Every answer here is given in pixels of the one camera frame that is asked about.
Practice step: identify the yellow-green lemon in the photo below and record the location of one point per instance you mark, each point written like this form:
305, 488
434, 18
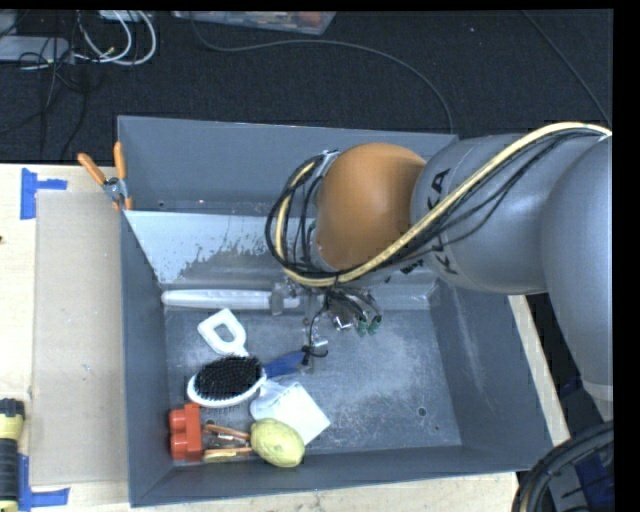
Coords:
277, 443

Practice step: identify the long white plastic stick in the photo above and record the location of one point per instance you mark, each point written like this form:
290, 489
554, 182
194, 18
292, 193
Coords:
215, 299

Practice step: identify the brown sunglasses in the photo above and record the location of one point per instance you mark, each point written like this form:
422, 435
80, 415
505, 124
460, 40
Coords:
226, 440

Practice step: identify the pale flat board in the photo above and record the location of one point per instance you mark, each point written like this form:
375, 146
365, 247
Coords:
75, 340

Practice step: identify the red-orange toy brick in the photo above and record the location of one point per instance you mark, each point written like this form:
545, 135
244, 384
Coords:
184, 432

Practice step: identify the grey metal bin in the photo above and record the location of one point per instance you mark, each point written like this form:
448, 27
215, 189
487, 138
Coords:
380, 380

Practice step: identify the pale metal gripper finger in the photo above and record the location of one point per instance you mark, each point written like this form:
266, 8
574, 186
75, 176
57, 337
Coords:
282, 299
316, 347

